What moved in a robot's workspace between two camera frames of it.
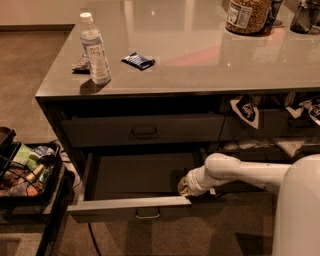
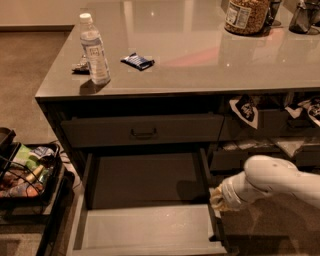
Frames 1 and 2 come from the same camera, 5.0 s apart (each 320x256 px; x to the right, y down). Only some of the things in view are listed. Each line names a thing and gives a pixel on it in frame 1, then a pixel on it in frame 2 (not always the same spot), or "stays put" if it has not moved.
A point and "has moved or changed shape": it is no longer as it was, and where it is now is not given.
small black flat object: x=84 y=66 stays put
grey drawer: x=137 y=185 has moved or changed shape
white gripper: x=192 y=183 → x=227 y=194
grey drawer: x=110 y=131 stays put
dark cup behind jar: x=273 y=12 stays put
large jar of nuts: x=248 y=17 stays put
